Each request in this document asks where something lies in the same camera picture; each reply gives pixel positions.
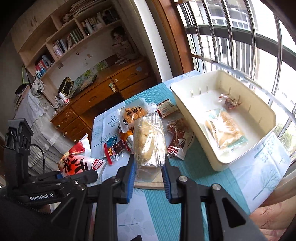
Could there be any pink floral blanket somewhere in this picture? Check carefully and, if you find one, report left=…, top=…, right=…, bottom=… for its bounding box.
left=249, top=171, right=295, bottom=240

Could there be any wooden bookshelf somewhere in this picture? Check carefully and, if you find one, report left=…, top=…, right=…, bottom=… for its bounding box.
left=11, top=1, right=138, bottom=104

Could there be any white orange biscuit sleeve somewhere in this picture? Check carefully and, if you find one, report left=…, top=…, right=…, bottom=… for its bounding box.
left=119, top=130, right=134, bottom=154

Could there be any metal window grille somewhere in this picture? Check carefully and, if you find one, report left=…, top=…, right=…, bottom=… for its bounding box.
left=175, top=1, right=295, bottom=160

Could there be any teal wrapped pastry packet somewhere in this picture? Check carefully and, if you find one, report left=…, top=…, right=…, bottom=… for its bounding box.
left=205, top=108, right=248, bottom=150

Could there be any white lace covered furniture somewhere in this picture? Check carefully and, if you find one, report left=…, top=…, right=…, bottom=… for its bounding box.
left=15, top=87, right=73, bottom=175

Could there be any white red small bottle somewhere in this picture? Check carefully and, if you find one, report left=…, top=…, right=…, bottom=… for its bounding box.
left=59, top=92, right=69, bottom=104

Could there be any teal white tablecloth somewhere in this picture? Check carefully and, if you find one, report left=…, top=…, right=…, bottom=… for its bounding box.
left=91, top=70, right=291, bottom=240

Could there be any orange cracker packet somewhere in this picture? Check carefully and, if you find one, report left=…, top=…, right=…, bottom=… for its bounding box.
left=116, top=98, right=149, bottom=133

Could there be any clear bread loaf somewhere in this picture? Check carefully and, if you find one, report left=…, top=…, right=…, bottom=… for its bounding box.
left=133, top=102, right=167, bottom=168

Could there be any wooden desk with drawers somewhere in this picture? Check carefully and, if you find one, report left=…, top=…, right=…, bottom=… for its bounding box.
left=51, top=57, right=158, bottom=142

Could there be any red white snack packet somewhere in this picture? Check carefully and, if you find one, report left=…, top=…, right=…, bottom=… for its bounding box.
left=157, top=99, right=178, bottom=118

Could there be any red white large snack bag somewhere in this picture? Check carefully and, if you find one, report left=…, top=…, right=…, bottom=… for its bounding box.
left=58, top=134, right=107, bottom=177

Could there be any clear bag brown candy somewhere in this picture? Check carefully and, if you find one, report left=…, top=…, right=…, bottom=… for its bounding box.
left=218, top=94, right=241, bottom=110

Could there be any black cable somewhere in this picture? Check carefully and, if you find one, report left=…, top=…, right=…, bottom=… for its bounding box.
left=28, top=143, right=46, bottom=174

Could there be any white plastic bin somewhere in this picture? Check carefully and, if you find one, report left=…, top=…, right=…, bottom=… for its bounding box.
left=171, top=70, right=276, bottom=171

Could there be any dark red jerky packet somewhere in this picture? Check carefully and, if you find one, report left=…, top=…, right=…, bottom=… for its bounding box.
left=166, top=118, right=194, bottom=160

